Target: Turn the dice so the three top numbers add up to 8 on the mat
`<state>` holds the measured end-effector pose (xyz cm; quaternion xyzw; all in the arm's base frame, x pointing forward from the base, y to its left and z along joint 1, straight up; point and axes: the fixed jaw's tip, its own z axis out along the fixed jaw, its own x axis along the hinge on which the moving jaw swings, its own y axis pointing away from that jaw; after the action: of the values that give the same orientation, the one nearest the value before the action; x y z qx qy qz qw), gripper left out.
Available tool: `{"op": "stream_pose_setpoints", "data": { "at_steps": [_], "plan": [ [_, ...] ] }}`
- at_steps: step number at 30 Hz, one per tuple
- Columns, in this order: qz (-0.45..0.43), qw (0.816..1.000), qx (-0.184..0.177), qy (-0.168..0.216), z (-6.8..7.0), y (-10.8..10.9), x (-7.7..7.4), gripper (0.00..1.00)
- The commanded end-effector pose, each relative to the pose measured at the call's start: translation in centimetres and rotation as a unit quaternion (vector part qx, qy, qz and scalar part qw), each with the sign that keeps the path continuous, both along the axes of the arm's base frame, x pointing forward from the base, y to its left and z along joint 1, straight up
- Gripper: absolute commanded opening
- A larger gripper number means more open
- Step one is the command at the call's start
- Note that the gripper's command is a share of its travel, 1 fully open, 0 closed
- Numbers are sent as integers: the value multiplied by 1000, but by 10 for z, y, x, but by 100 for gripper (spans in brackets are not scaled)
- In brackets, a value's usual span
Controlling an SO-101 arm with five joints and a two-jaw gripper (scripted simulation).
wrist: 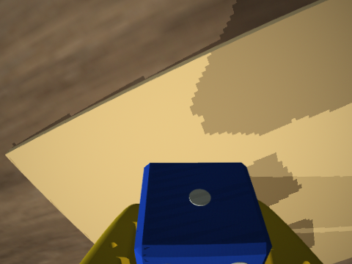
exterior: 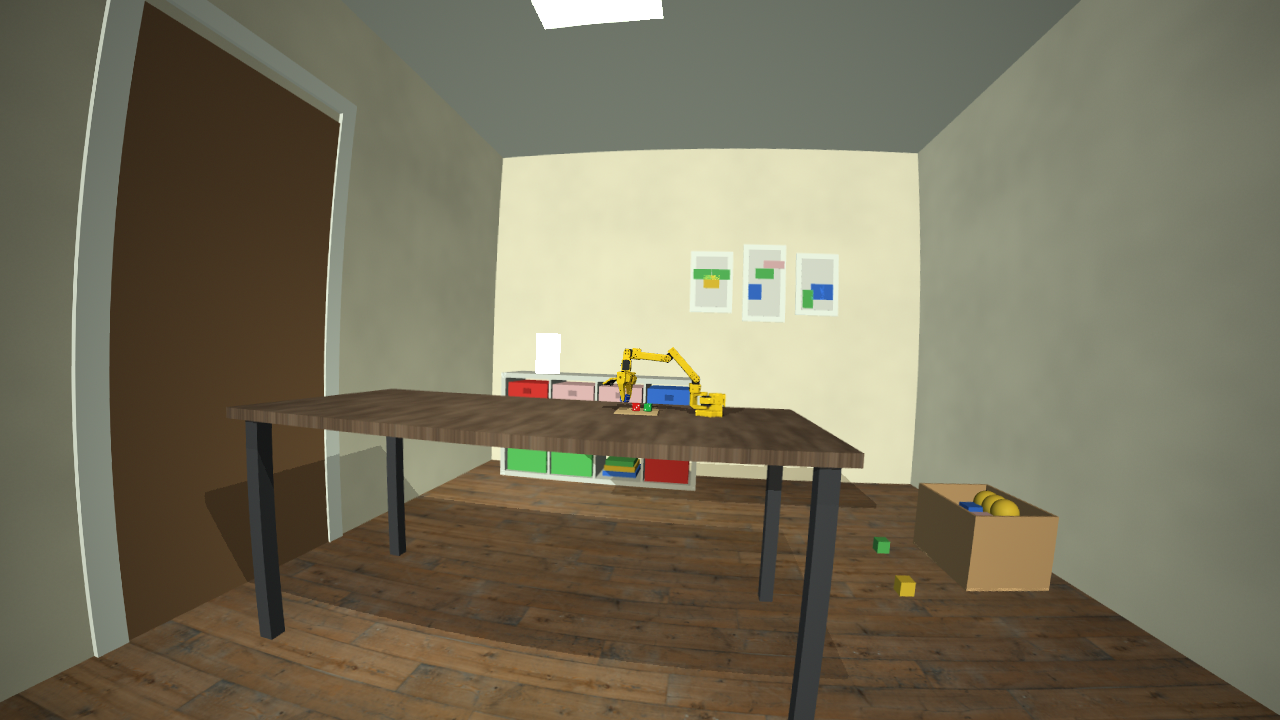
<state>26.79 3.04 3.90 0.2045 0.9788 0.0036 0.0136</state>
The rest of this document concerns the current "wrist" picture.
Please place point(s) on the blue die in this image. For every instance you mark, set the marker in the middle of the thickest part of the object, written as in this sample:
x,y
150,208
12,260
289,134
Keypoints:
x,y
199,213

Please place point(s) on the tan flat mat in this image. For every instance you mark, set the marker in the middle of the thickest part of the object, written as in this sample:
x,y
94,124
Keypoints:
x,y
277,98

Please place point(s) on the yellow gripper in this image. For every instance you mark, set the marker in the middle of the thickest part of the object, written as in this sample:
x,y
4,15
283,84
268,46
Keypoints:
x,y
116,244

